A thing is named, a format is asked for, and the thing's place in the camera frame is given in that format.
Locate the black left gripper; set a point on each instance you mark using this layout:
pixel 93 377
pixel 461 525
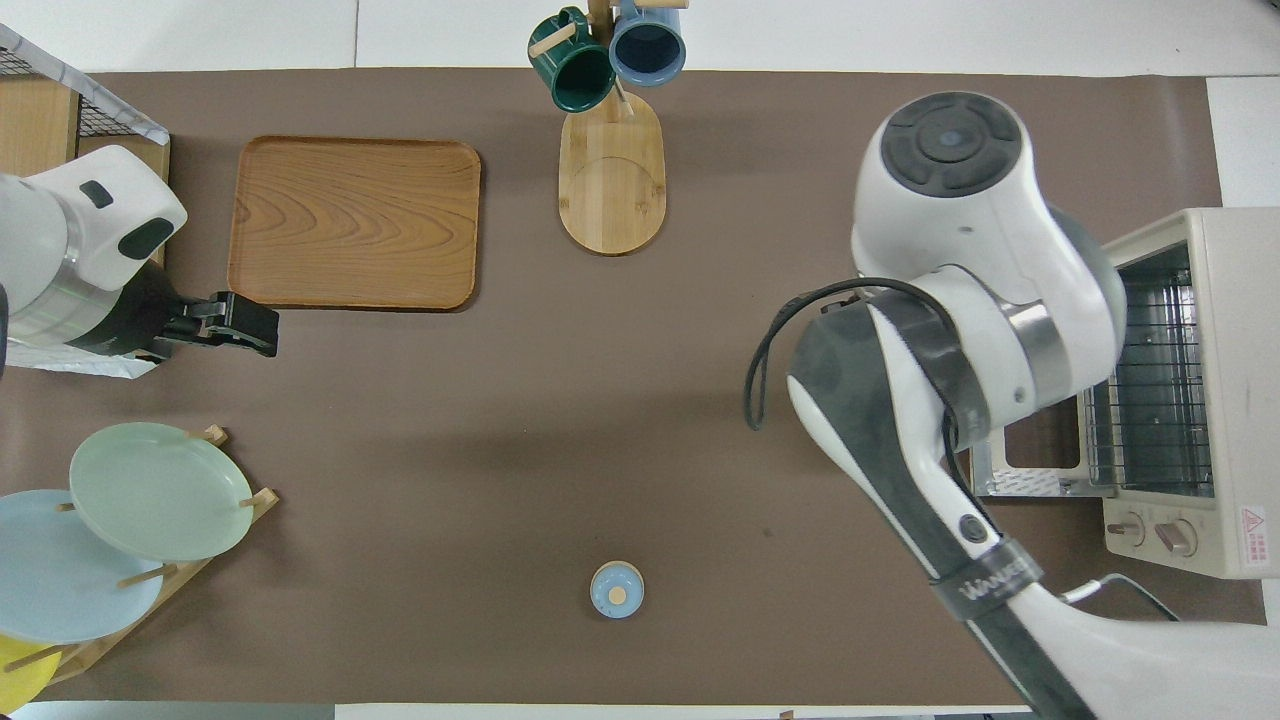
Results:
pixel 130 320

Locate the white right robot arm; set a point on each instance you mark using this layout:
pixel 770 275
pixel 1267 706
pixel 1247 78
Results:
pixel 960 250

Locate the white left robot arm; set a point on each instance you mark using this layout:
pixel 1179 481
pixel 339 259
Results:
pixel 70 230

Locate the beige toaster oven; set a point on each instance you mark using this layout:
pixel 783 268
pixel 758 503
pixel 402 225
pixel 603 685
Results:
pixel 1240 350

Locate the brown wooden tray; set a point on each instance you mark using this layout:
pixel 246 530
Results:
pixel 355 225

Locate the pale green plate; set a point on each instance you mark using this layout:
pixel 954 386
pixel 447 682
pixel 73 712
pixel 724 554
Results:
pixel 160 490

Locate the wooden plate rack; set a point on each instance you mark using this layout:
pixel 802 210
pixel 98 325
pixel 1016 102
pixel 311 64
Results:
pixel 215 545

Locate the light blue racked plate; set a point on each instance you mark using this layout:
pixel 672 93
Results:
pixel 60 590

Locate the brown table mat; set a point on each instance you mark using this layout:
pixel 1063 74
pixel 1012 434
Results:
pixel 600 400

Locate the wooden mug tree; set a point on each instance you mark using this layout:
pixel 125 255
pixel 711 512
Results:
pixel 612 180

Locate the dark green mug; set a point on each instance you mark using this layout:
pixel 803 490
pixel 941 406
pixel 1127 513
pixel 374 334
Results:
pixel 578 75

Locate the yellow plate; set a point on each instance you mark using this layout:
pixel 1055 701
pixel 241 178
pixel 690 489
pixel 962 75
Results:
pixel 18 680

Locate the blue mug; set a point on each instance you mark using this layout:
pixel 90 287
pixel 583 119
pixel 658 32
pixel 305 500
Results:
pixel 648 50

